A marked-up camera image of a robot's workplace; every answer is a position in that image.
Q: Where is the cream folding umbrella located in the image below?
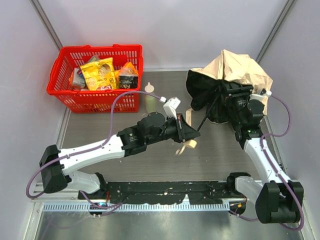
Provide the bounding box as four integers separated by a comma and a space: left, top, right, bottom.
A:
174, 49, 274, 156

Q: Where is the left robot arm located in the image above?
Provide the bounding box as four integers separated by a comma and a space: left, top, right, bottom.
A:
39, 112, 200, 194

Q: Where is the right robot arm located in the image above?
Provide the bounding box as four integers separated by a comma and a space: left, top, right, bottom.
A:
219, 81, 305, 229

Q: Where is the clear plastic bottle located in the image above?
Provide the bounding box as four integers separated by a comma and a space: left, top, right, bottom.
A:
144, 82, 157, 114

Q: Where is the black snack packet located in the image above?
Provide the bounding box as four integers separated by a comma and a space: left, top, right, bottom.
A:
118, 73, 138, 89

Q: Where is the orange snack bag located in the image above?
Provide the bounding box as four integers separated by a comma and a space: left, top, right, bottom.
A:
114, 62, 139, 78

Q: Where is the yellow snack bag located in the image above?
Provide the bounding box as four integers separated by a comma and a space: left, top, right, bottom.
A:
80, 57, 118, 91

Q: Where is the red plastic shopping basket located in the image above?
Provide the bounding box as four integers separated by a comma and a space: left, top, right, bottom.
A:
46, 44, 144, 113

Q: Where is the grey box in basket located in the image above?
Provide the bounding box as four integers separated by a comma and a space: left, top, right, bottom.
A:
69, 68, 86, 89

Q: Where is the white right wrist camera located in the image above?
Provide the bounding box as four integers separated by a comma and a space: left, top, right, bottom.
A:
249, 88, 272, 102

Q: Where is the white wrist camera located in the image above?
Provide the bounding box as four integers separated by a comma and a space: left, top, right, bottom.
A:
249, 88, 272, 102
163, 97, 181, 119

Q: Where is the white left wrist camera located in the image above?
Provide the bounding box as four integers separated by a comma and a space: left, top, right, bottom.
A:
163, 97, 181, 119

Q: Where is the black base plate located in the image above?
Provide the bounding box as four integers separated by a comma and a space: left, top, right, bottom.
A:
87, 181, 244, 205

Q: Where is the right wall corner profile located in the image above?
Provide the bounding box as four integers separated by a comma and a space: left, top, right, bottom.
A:
255, 0, 297, 64

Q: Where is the grey slotted cable duct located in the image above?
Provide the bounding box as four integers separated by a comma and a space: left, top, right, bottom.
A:
42, 201, 230, 213

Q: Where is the grey wall corner profile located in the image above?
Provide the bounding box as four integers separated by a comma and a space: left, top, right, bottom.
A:
30, 0, 63, 50

